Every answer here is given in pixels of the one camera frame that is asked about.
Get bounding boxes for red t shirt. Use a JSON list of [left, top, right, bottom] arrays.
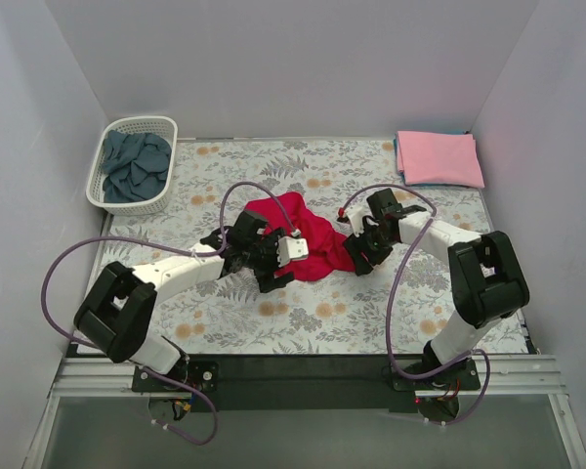
[[244, 192, 360, 283]]

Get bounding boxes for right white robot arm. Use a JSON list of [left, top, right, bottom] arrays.
[[337, 184, 530, 389]]

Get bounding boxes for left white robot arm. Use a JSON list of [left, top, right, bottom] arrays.
[[74, 210, 309, 391]]

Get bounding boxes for floral patterned table mat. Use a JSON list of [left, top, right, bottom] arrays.
[[76, 138, 527, 357]]

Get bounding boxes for folded pink t shirt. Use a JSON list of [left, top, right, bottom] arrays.
[[395, 130, 485, 188]]

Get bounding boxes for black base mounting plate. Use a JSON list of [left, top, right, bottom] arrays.
[[132, 355, 483, 413]]

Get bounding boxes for white plastic laundry basket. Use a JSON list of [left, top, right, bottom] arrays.
[[86, 116, 178, 216]]

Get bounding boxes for dark blue-grey t shirt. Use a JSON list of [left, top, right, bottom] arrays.
[[101, 130, 172, 204]]

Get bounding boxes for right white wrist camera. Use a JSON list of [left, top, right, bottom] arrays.
[[337, 205, 372, 237]]

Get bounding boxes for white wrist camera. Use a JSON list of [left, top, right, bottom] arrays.
[[276, 236, 310, 268], [337, 205, 372, 237]]

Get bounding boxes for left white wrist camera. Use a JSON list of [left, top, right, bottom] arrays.
[[276, 236, 310, 268]]

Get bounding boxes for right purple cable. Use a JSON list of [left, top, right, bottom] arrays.
[[341, 184, 493, 429]]

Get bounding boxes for aluminium frame rail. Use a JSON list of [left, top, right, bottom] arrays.
[[54, 354, 567, 395]]

